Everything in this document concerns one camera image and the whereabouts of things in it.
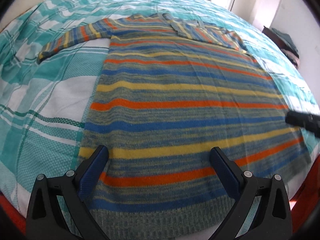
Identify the orange knit cloth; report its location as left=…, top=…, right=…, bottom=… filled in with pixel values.
left=0, top=152, right=320, bottom=233

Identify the striped knit sweater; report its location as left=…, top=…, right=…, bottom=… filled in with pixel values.
left=37, top=12, right=312, bottom=240

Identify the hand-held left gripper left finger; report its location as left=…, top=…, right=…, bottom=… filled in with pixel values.
left=25, top=145, right=110, bottom=240

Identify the teal checked bed blanket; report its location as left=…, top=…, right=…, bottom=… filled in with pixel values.
left=0, top=0, right=320, bottom=218

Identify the dark wooden nightstand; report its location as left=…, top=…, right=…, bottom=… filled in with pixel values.
left=262, top=26, right=282, bottom=48

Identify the pile of clothes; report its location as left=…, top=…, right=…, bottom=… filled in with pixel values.
left=271, top=27, right=300, bottom=68

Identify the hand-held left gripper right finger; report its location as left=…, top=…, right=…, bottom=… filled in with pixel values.
left=210, top=147, right=292, bottom=240

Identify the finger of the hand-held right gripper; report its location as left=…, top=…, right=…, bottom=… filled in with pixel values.
left=286, top=111, right=320, bottom=138

